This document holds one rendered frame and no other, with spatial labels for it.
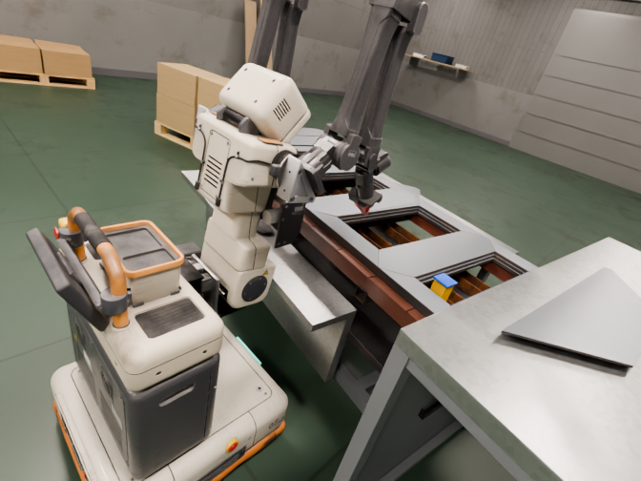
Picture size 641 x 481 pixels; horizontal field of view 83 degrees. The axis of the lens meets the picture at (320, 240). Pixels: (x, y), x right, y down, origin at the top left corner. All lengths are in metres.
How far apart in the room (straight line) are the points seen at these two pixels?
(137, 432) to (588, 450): 0.96
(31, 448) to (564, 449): 1.67
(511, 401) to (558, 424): 0.07
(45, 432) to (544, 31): 11.25
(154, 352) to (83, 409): 0.62
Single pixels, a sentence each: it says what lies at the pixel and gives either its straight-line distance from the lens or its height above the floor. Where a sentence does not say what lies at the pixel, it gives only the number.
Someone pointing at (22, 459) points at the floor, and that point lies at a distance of 1.83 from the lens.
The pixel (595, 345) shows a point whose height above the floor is 1.07.
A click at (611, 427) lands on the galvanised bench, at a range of 0.84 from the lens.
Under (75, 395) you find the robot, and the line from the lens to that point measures 1.57.
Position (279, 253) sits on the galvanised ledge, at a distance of 1.53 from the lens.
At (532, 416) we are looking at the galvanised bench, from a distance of 0.74.
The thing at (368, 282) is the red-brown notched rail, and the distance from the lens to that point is 1.27.
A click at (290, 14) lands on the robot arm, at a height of 1.53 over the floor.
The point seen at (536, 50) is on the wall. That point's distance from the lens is 11.30.
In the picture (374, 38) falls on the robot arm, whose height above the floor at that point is 1.52.
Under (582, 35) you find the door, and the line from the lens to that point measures 11.07.
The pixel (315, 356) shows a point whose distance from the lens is 1.58.
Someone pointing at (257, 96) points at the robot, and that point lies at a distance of 1.01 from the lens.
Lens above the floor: 1.50
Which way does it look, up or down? 29 degrees down
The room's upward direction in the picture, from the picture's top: 14 degrees clockwise
